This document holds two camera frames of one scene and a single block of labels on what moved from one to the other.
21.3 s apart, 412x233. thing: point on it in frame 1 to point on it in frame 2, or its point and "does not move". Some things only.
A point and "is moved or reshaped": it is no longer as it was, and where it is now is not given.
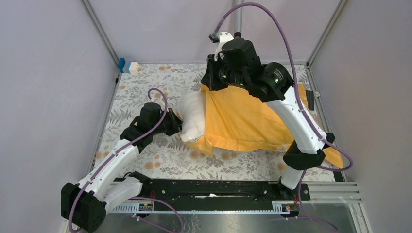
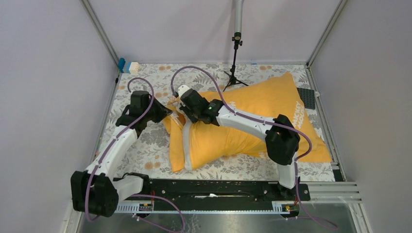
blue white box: (131, 67) does not move
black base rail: (222, 191) does not move
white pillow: (191, 108) is moved or reshaped
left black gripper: (176, 122) to (163, 111)
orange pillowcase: (237, 120) is moved or reshaped
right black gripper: (209, 79) to (186, 110)
